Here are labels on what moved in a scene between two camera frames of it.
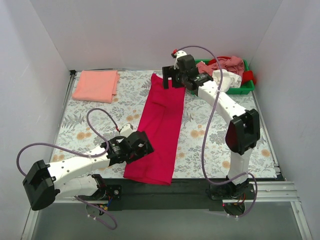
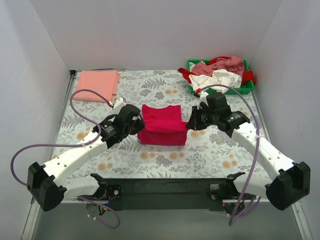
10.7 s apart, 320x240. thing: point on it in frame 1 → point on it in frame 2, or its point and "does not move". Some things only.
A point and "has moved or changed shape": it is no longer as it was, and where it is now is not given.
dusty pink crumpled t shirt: x=232 y=64 does not move
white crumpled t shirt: x=229 y=80 does not move
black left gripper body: x=141 y=145 → x=137 y=124
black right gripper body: x=169 y=77 → x=194 y=120
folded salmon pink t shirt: x=98 y=86 does not move
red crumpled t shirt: x=247 y=76 does not move
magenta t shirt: x=162 y=120 has moved or changed shape
